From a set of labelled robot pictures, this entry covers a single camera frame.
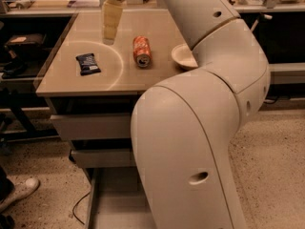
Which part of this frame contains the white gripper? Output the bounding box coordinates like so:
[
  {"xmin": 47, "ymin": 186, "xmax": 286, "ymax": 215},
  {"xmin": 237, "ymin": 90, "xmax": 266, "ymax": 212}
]
[{"xmin": 102, "ymin": 0, "xmax": 125, "ymax": 45}]

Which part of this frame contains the dark blue rxbar wrapper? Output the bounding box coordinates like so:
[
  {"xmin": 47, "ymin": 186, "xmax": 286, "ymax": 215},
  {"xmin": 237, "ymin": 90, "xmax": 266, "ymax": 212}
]
[{"xmin": 75, "ymin": 53, "xmax": 101, "ymax": 75}]

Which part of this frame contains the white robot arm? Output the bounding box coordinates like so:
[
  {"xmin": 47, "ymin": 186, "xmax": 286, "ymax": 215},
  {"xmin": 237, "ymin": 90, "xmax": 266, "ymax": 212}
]
[{"xmin": 131, "ymin": 0, "xmax": 270, "ymax": 229}]

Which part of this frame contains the grey drawer cabinet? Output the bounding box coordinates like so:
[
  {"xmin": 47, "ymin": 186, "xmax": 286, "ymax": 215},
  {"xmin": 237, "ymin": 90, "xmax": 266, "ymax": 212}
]
[{"xmin": 36, "ymin": 9, "xmax": 184, "ymax": 229}]

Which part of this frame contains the grey top drawer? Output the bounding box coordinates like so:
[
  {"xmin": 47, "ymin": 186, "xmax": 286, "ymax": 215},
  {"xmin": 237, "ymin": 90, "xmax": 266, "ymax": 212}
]
[{"xmin": 51, "ymin": 114, "xmax": 131, "ymax": 140}]

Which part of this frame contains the grey middle drawer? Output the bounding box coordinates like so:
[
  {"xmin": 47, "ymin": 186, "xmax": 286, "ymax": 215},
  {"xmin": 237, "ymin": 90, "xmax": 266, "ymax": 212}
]
[{"xmin": 71, "ymin": 149, "xmax": 135, "ymax": 168}]

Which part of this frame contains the open grey bottom drawer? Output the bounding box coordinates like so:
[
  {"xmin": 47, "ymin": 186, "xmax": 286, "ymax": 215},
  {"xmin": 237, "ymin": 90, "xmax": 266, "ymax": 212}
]
[{"xmin": 85, "ymin": 167, "xmax": 156, "ymax": 229}]

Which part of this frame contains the orange soda can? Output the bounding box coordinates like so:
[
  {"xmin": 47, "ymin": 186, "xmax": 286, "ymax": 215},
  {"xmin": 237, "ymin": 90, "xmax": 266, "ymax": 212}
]
[{"xmin": 132, "ymin": 36, "xmax": 152, "ymax": 68}]

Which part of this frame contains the white bowl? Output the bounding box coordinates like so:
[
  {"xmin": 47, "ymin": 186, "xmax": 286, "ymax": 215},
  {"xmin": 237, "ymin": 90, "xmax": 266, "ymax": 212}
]
[{"xmin": 172, "ymin": 44, "xmax": 197, "ymax": 71}]

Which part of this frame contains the dark flat box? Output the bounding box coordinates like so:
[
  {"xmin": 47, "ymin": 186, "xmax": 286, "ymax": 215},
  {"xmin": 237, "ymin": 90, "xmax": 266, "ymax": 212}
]
[{"xmin": 6, "ymin": 33, "xmax": 45, "ymax": 46}]

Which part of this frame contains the white sneaker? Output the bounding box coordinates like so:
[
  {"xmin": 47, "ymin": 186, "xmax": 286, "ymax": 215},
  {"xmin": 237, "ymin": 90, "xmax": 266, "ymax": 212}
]
[{"xmin": 0, "ymin": 177, "xmax": 40, "ymax": 213}]

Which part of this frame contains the black floor cable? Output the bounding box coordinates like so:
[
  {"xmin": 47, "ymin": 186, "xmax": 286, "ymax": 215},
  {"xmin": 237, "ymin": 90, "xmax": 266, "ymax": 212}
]
[{"xmin": 71, "ymin": 192, "xmax": 91, "ymax": 226}]

